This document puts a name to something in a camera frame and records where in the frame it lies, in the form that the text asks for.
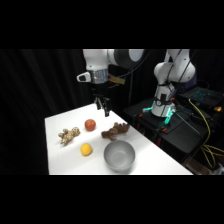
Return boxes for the black robot stand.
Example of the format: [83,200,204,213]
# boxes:
[122,97,224,164]

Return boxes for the yellow ball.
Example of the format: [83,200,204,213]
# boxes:
[80,142,94,157]

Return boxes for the tan cable connector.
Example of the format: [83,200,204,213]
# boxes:
[107,75,126,85]

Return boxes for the spotted tan plush giraffe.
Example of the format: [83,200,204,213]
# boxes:
[57,126,82,145]

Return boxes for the brown plush deer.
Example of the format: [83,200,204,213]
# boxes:
[100,121,131,142]

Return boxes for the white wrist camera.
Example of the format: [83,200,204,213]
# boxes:
[76,71,92,84]

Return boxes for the orange ball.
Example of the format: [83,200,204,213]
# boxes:
[84,118,97,132]

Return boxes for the black laptop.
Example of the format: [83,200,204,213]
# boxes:
[180,86,224,108]

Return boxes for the grey metal bowl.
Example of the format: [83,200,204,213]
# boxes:
[103,139,136,174]

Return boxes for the yellow cable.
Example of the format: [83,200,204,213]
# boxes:
[187,97,224,169]

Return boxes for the black cable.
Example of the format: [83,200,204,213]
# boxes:
[109,49,153,88]

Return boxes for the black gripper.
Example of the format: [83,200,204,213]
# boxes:
[90,81,111,118]

